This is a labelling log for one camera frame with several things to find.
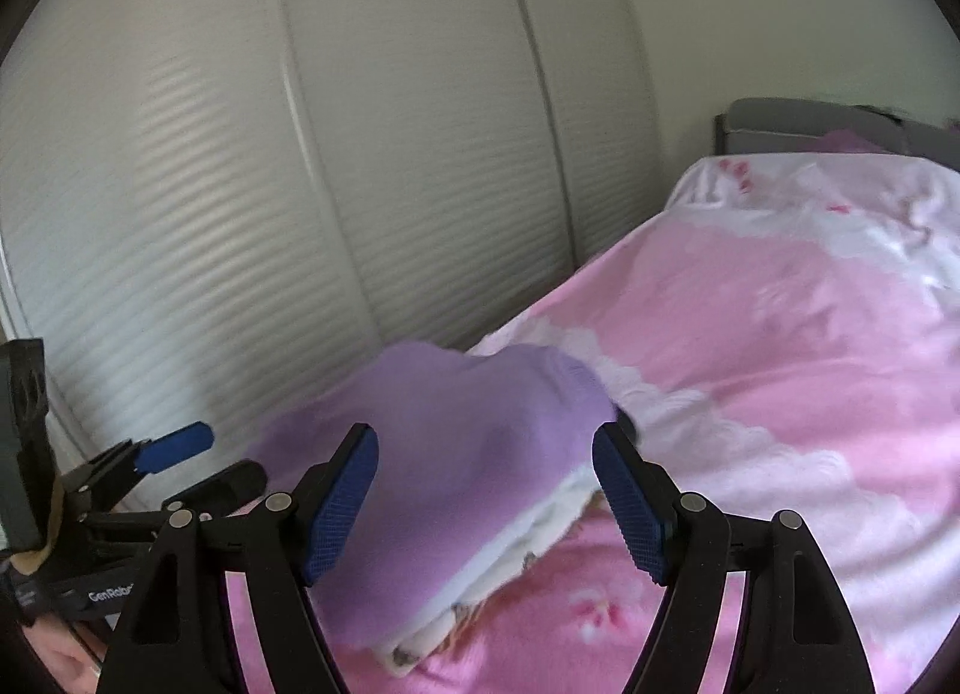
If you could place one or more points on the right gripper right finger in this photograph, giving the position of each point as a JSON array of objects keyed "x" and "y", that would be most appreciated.
[{"x": 795, "y": 631}]

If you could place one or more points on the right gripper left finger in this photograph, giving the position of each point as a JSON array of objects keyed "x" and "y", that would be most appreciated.
[{"x": 175, "y": 633}]

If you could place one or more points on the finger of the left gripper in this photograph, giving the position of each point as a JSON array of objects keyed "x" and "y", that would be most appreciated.
[
  {"x": 223, "y": 493},
  {"x": 161, "y": 453}
]

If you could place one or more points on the white printed garment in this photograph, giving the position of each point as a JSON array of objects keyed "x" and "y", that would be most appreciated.
[{"x": 501, "y": 560}]

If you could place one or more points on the purple sweatshirt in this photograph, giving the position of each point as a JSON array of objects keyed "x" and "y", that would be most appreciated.
[{"x": 466, "y": 444}]

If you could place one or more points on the person left hand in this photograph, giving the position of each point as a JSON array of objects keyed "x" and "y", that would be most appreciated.
[{"x": 72, "y": 654}]

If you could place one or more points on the pink floral bed blanket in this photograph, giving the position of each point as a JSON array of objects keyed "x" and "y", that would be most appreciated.
[{"x": 783, "y": 335}]

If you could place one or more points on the white louvered wardrobe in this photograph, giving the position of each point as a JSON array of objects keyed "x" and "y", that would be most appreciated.
[{"x": 214, "y": 209}]

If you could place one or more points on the grey headboard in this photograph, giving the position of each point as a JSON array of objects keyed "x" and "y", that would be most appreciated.
[{"x": 756, "y": 125}]

